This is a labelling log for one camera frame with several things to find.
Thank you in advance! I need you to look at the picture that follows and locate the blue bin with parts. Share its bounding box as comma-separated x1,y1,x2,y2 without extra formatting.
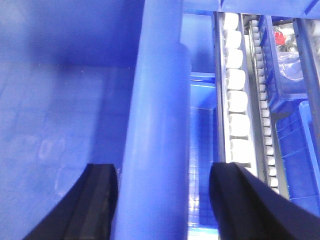
258,15,308,113

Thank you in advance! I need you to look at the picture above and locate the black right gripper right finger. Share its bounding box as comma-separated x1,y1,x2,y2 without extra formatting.
209,162,320,240

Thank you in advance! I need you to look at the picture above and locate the clear plastic bag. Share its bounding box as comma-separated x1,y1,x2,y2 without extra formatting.
277,51,304,82

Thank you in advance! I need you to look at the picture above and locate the large blue plastic bin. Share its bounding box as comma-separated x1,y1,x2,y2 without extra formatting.
0,0,191,240

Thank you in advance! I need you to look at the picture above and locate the blue bin below shelf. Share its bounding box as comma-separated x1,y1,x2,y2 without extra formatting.
272,100,320,216

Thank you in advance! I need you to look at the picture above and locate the empty blue bin under shelf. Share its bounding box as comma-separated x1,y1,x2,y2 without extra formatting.
181,10,219,240

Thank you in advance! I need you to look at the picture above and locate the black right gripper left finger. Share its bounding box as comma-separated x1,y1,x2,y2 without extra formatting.
25,163,118,240

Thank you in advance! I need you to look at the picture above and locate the grey small roller track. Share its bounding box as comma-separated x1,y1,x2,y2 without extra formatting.
248,19,289,199

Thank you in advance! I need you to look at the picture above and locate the red part in bin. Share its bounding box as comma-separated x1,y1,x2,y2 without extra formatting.
274,31,287,46

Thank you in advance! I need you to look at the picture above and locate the white roller track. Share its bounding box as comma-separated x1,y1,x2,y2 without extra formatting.
214,12,258,176

